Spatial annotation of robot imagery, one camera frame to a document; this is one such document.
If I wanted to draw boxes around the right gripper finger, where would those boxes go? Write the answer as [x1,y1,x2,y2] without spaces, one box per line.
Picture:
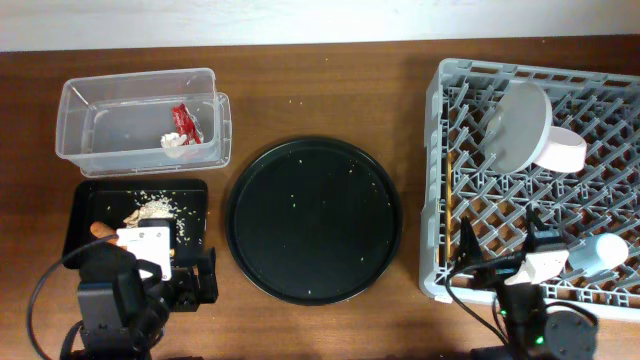
[458,217,484,270]
[526,206,548,237]

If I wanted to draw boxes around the nut shell scraps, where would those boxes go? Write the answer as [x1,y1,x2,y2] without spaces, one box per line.
[105,190,207,246]

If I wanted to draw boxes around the blue plastic cup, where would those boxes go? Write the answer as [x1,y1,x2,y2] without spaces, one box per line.
[568,233,629,277]

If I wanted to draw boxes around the orange carrot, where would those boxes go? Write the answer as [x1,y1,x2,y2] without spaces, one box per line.
[90,222,118,245]

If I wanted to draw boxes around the pink bowl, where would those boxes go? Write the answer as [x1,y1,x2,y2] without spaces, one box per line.
[534,126,587,173]

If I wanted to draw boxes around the white tissue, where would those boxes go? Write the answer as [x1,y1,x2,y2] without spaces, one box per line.
[160,132,187,158]

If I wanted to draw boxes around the wooden chopstick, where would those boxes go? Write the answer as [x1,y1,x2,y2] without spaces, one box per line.
[445,153,452,262]

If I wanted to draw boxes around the grey plate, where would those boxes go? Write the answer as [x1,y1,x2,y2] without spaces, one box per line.
[483,82,552,174]

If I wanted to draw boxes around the red snack wrapper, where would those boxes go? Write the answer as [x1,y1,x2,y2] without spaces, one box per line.
[171,104,203,144]

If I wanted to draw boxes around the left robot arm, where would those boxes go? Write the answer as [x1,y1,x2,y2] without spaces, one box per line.
[60,218,218,359]

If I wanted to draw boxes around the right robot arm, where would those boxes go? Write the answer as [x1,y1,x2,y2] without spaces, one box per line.
[445,209,599,360]

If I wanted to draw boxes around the grey dishwasher rack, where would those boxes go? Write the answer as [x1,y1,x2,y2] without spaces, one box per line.
[419,58,639,322]

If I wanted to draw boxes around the black rectangular tray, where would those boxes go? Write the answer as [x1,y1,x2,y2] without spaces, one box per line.
[63,179,208,254]

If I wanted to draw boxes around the clear plastic bin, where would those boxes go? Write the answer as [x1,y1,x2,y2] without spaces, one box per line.
[55,68,232,178]

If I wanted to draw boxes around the round black serving tray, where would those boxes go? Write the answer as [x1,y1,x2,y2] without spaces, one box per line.
[225,137,403,306]

